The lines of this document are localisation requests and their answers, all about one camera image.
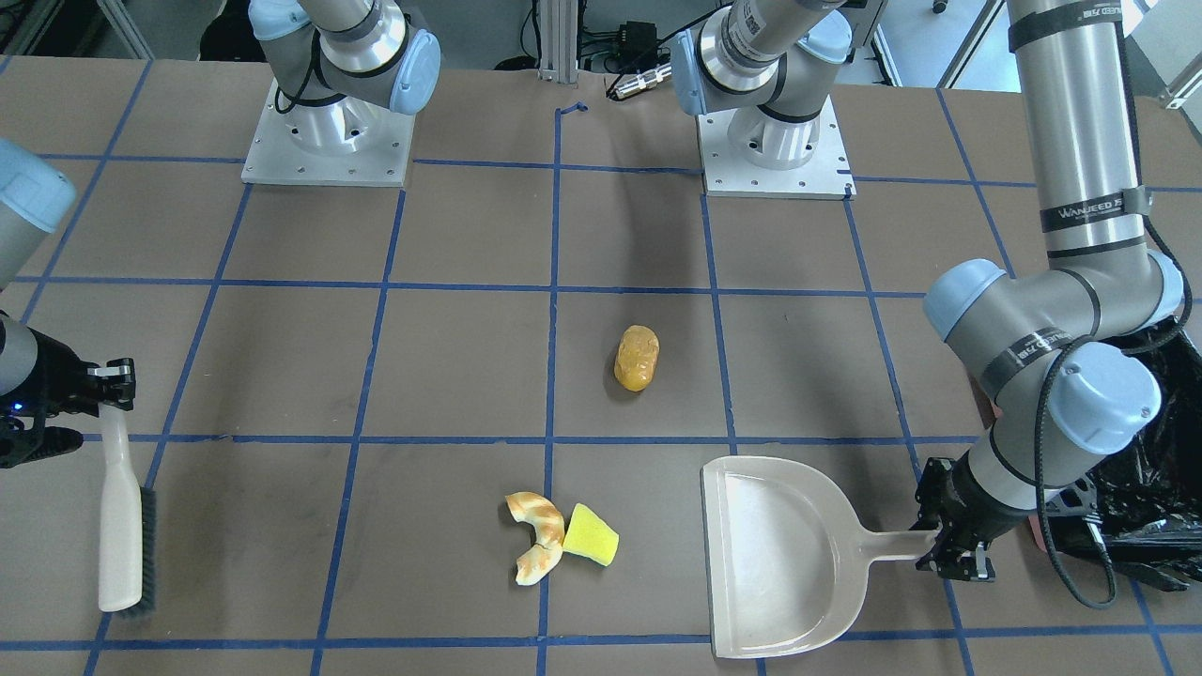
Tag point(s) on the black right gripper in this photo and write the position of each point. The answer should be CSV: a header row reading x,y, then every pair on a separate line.
x,y
58,378

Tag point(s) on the yellow sponge wedge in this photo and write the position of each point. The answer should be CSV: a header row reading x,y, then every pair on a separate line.
x,y
589,536

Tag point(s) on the beige hand brush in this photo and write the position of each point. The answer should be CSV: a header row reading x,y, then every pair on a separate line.
x,y
126,565

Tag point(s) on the yellow toy potato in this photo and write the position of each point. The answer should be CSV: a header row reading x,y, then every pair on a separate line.
x,y
636,358

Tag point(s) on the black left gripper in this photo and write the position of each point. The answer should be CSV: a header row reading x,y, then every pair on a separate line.
x,y
970,507

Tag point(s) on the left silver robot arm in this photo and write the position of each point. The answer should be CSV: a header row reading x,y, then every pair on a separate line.
x,y
1039,345

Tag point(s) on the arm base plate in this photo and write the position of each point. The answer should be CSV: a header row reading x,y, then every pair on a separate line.
x,y
349,143
745,153

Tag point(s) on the toy croissant bread piece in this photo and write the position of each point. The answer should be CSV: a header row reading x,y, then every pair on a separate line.
x,y
548,528

